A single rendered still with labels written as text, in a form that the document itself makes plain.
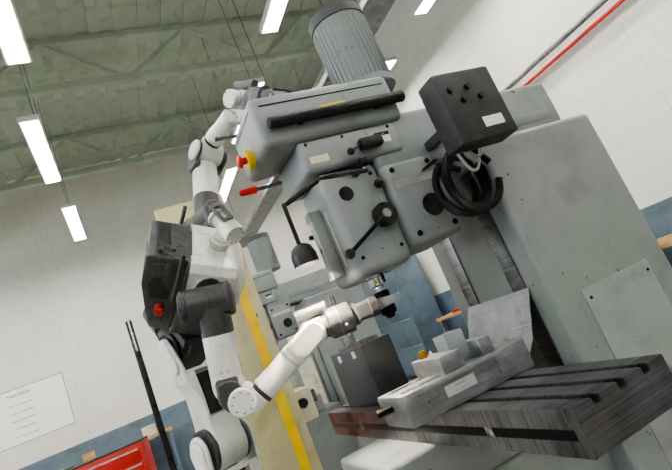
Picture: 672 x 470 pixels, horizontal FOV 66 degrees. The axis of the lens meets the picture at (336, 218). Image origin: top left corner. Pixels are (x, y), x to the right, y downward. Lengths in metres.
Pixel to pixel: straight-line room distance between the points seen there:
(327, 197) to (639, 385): 0.87
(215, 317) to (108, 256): 9.39
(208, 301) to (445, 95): 0.84
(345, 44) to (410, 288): 7.31
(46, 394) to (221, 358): 9.11
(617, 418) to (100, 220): 10.51
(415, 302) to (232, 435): 7.19
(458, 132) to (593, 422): 0.76
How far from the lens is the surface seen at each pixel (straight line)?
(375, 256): 1.44
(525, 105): 1.98
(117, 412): 10.38
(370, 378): 1.71
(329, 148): 1.50
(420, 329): 8.79
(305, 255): 1.39
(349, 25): 1.82
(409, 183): 1.55
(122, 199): 11.18
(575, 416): 0.93
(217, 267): 1.57
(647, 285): 1.82
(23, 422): 10.55
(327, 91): 1.58
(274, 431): 3.17
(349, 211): 1.46
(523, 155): 1.68
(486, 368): 1.29
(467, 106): 1.45
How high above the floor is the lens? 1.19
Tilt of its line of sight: 12 degrees up
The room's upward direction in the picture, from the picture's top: 23 degrees counter-clockwise
